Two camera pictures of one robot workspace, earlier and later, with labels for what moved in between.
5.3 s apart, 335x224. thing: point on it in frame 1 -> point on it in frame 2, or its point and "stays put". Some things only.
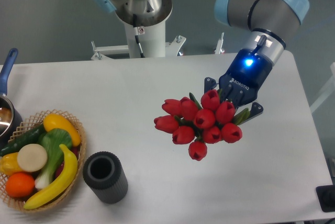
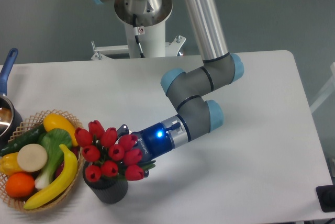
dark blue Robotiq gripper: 244,78 -> 154,142
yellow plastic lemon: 52,121 stays put
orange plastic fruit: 20,185 stays put
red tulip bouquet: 213,121 -> 107,155
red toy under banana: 74,150 stays put
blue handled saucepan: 11,121 stays put
